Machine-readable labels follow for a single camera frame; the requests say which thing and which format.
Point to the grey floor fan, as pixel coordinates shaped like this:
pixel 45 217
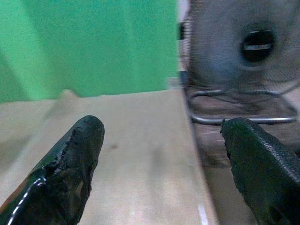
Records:
pixel 243 61

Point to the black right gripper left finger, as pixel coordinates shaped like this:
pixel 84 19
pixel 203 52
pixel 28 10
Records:
pixel 63 173

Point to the green backdrop cloth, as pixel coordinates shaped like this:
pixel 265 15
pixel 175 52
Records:
pixel 86 47

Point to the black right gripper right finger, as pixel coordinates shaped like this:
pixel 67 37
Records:
pixel 260 168

